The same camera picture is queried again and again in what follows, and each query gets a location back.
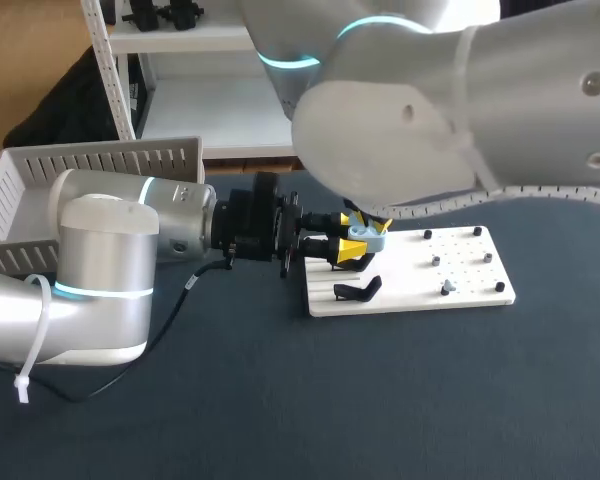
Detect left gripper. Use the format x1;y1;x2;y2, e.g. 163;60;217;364
213;171;395;279

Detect light blue earbud case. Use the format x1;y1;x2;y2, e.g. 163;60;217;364
346;223;388;252

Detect white plate with black stands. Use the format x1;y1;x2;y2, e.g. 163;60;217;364
302;225;518;319

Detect white metal shelf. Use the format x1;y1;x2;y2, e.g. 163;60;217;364
79;0;312;161

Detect black parts on shelf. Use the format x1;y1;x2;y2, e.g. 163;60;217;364
121;0;205;32

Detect black bag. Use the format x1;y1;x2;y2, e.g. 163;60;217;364
3;43;154;151

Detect grey slotted basket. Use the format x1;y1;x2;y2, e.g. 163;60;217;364
0;135;206;281

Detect black cable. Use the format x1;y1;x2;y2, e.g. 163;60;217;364
0;255;234;404

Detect white cable tie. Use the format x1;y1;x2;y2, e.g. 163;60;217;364
12;273;52;405

